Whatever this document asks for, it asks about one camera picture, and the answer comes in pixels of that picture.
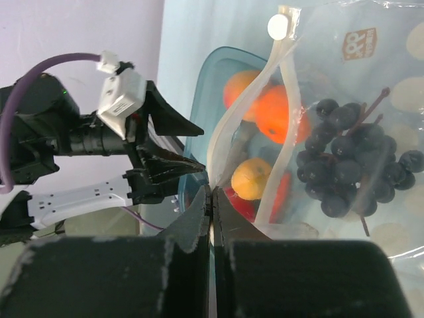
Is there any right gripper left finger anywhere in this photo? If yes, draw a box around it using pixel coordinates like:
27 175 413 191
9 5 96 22
1 185 211 317

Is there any peach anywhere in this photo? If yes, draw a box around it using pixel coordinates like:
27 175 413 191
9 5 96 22
223 70 263 123

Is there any red chili pepper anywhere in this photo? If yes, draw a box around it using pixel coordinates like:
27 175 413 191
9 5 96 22
270 172 292 224

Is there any orange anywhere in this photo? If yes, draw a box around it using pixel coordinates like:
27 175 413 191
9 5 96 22
254 84 311 145

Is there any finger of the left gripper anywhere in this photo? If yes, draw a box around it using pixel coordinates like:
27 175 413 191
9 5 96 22
144 80 204 136
138 147 205 185

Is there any dark grape bunch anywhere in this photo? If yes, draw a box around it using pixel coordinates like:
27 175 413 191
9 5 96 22
296 87 423 235

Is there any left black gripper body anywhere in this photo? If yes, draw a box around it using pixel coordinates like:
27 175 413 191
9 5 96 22
68 113 152 205

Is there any clear zip top bag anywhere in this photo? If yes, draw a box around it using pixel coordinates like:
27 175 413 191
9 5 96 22
206 1 423 317

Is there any blue transparent plastic bin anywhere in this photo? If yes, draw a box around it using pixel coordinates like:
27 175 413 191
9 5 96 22
178 46 267 212

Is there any red apple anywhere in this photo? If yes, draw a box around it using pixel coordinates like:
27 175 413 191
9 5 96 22
224 187 256 223

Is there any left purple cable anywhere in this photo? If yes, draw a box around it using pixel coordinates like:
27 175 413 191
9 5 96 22
0 52 166 231

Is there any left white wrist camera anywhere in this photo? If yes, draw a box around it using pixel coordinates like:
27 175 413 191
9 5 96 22
96 51 147 140

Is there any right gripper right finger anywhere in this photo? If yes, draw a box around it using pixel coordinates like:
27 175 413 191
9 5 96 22
212 189 412 317

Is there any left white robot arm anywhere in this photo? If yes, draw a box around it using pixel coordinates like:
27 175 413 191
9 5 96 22
1 73 205 246

